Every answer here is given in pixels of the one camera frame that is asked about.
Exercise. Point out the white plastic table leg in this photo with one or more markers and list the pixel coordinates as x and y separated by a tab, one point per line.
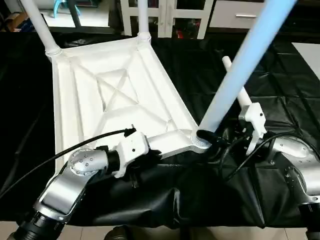
245	65
42	25
143	17
237	82

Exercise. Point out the white plastic table top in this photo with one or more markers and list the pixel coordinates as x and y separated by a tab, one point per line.
110	95

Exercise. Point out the black mat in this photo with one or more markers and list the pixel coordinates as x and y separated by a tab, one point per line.
225	200

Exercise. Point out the grey left robot foot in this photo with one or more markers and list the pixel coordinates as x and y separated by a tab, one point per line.
120	234

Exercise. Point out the white drawer unit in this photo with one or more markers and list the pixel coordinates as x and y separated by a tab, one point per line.
240	14

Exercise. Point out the white glass door cabinet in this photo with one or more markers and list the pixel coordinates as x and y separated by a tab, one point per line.
165	17

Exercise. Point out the small brown cardboard box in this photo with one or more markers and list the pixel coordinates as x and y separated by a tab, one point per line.
12	20

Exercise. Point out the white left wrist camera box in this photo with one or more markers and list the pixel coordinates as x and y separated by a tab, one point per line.
131	150

